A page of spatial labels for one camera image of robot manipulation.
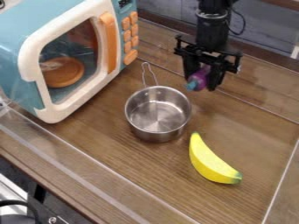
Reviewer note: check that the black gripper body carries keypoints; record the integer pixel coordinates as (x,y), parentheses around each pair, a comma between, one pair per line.
(208,44)

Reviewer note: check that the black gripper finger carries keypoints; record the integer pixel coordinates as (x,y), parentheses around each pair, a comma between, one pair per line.
(217,69)
(193,68)

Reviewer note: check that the purple toy eggplant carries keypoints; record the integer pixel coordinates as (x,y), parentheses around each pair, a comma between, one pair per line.
(196,82)

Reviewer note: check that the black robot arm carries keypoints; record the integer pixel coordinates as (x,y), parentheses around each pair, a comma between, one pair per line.
(213,7)

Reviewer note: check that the small silver pot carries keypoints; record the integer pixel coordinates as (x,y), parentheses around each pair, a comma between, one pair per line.
(157,111)

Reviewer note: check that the yellow toy banana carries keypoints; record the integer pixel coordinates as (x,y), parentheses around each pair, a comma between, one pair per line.
(207,163)

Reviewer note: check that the blue white toy microwave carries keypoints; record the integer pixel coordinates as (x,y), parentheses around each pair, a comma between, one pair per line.
(90,30)

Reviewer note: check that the orange microwave turntable plate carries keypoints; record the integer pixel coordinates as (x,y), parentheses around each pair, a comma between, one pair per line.
(61,71)

